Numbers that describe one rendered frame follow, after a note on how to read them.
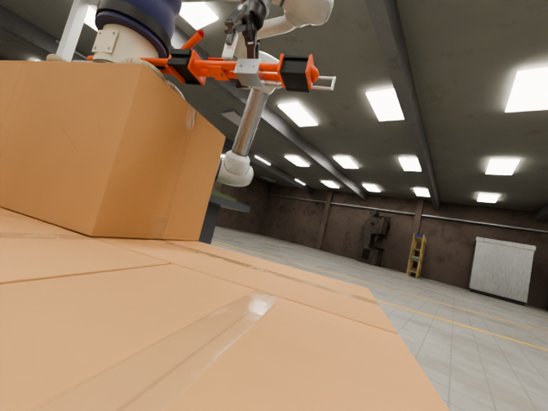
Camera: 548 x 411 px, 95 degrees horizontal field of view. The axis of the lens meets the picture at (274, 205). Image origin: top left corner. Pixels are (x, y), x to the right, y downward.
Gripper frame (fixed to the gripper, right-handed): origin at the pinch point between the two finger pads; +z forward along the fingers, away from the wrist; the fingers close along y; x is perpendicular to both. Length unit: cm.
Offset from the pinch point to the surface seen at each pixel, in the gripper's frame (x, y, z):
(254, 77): 7.0, 2.5, 3.3
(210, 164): -9.9, -14.4, 25.6
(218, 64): -4.2, 4.0, 1.0
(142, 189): -10.6, 11.2, 40.6
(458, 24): 130, -296, -290
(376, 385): 44, 38, 53
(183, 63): -13.9, 6.0, 2.4
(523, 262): 705, -1132, -51
